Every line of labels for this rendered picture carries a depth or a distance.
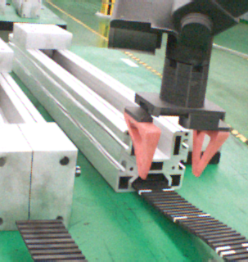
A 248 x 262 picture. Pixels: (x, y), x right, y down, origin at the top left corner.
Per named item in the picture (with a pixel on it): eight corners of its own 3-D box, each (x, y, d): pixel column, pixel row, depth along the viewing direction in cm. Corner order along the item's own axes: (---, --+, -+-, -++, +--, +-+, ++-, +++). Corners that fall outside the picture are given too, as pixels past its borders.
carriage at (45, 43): (68, 60, 123) (72, 33, 120) (24, 60, 118) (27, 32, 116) (51, 48, 136) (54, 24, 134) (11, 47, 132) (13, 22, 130)
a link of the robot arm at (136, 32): (214, 24, 53) (224, -43, 56) (104, 7, 53) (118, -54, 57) (199, 85, 64) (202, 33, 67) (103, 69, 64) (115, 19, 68)
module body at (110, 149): (181, 188, 76) (191, 131, 73) (114, 191, 73) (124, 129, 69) (40, 63, 144) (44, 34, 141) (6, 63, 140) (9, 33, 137)
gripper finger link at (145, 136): (114, 166, 70) (124, 95, 67) (165, 165, 73) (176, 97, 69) (136, 190, 64) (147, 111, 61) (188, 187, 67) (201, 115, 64)
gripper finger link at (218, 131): (151, 165, 72) (161, 97, 69) (197, 164, 75) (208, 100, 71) (174, 187, 66) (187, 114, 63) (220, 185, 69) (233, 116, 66)
